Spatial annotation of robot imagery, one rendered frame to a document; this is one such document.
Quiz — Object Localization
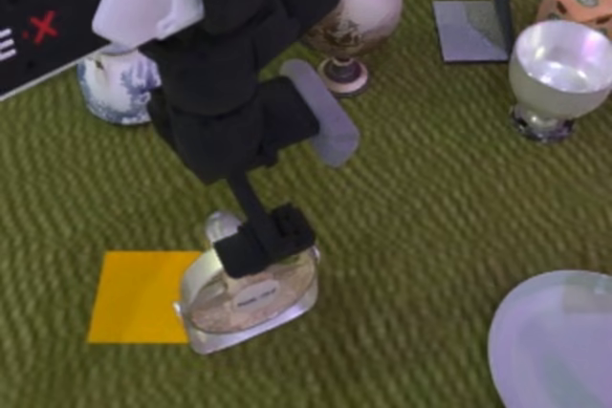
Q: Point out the silver goblet bowl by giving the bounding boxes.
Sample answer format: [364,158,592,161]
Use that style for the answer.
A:
[507,20,612,144]

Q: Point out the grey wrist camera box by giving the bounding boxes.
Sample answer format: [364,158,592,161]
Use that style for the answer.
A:
[278,59,361,168]

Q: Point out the orange dice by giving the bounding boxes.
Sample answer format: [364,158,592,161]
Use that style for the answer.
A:
[535,0,612,39]

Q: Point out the white plate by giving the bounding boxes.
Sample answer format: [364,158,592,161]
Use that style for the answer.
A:
[487,269,612,408]

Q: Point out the blue and white porcelain vase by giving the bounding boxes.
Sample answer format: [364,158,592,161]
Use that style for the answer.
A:
[76,41,164,127]

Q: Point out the yellow square paper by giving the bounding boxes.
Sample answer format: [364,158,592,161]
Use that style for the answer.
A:
[86,250,205,346]

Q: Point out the pale globe on stand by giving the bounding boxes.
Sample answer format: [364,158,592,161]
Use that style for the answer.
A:
[299,0,404,97]

